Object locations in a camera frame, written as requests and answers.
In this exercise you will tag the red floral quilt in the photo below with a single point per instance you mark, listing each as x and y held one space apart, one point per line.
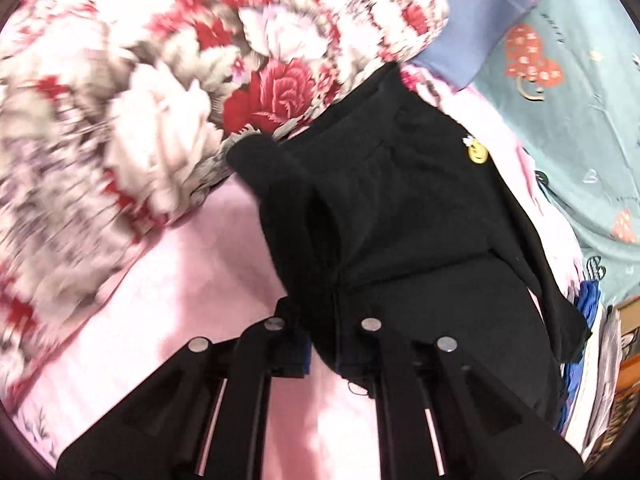
116 116

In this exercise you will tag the blue-purple pillow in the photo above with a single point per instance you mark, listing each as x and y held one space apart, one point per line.
473 29

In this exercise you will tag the teal patterned blanket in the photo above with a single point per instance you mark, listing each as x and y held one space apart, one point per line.
566 80

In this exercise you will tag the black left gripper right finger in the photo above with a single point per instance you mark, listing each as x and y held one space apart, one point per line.
442 415

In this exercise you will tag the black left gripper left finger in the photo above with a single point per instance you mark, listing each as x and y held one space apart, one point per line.
201 414

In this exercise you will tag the black pants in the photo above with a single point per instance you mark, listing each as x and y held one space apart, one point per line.
378 211

